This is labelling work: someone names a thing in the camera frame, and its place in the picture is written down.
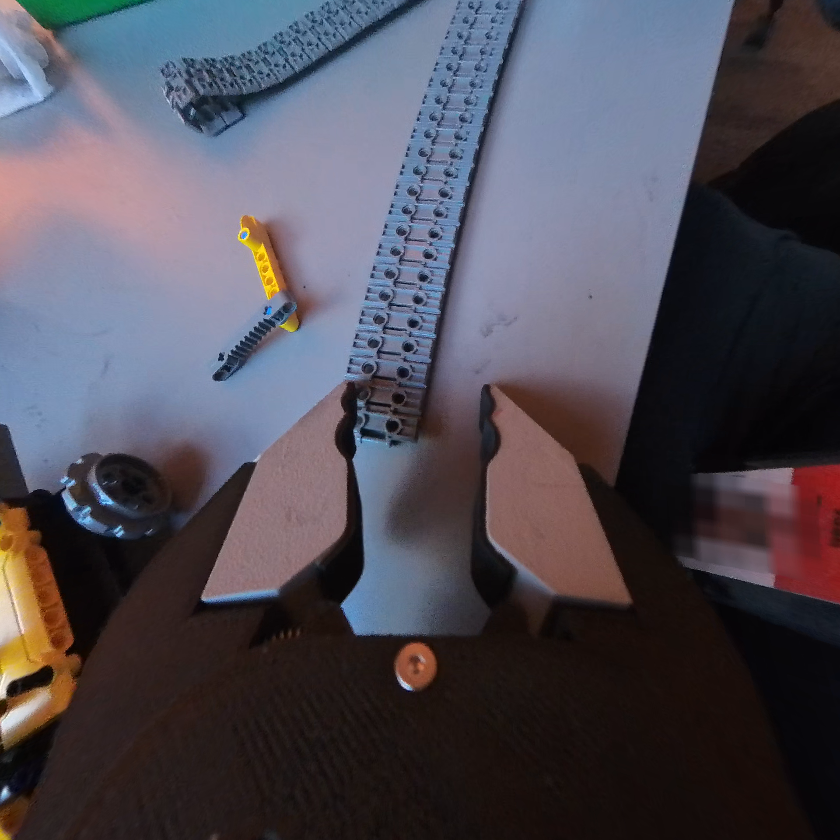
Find lanyard badge holder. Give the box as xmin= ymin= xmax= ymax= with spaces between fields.
xmin=679 ymin=465 xmax=840 ymax=603

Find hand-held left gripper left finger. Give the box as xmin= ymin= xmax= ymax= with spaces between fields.
xmin=199 ymin=382 xmax=365 ymax=605

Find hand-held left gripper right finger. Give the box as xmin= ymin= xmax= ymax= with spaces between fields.
xmin=471 ymin=384 xmax=634 ymax=610

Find grey brick track strip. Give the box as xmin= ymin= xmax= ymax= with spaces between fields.
xmin=159 ymin=0 xmax=427 ymax=137
xmin=346 ymin=0 xmax=527 ymax=447

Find yellow brick tracked vehicle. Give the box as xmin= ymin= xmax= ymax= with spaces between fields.
xmin=0 ymin=489 xmax=126 ymax=815

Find grey sprocket wheel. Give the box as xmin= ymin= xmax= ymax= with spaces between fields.
xmin=60 ymin=453 xmax=173 ymax=540

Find yellow beam with blue pin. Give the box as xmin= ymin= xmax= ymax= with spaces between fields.
xmin=238 ymin=214 xmax=301 ymax=333

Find grey desk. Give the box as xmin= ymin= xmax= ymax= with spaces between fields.
xmin=0 ymin=0 xmax=736 ymax=657

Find grey toothed rack piece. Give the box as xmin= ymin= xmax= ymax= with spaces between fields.
xmin=211 ymin=293 xmax=298 ymax=383

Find green plastic bin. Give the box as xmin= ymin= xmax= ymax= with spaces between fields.
xmin=16 ymin=0 xmax=142 ymax=28

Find crumpled white tissue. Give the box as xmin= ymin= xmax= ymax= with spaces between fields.
xmin=0 ymin=10 xmax=56 ymax=119

